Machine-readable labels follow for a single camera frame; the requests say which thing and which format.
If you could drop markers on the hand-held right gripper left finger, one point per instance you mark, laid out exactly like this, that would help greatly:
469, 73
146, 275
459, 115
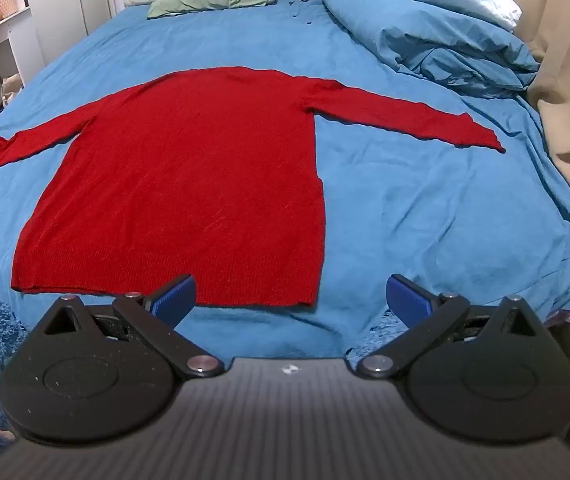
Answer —
177, 300

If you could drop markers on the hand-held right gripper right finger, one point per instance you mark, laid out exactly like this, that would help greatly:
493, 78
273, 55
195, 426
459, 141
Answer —
405, 300

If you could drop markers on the red knit sweater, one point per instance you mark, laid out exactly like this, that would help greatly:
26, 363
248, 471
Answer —
190, 170

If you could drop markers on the blue bed sheet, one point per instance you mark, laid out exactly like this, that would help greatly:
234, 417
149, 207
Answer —
415, 210

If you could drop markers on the white wardrobe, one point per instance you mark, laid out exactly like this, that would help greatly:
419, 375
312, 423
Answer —
65, 10

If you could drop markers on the blue duvet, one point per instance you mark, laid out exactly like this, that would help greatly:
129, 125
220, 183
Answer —
390, 25

